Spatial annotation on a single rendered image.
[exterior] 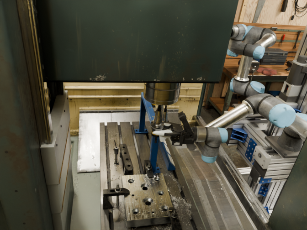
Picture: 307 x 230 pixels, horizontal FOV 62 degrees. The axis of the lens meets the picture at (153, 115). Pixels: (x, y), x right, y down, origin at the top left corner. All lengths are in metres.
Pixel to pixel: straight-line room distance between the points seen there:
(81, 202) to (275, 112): 1.28
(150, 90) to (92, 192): 1.02
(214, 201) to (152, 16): 1.23
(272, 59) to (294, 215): 3.14
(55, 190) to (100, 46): 0.57
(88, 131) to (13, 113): 1.45
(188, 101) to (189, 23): 1.51
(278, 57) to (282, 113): 3.04
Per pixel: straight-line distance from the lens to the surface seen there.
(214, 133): 1.25
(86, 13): 0.88
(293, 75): 1.97
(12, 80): 0.73
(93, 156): 2.06
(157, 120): 1.17
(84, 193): 1.87
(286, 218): 1.54
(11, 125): 0.79
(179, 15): 0.92
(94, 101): 2.25
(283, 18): 4.66
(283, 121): 1.41
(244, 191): 1.79
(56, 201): 1.14
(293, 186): 1.45
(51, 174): 1.03
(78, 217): 1.75
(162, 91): 1.04
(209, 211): 1.69
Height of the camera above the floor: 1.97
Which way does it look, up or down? 29 degrees down
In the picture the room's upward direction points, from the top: 6 degrees clockwise
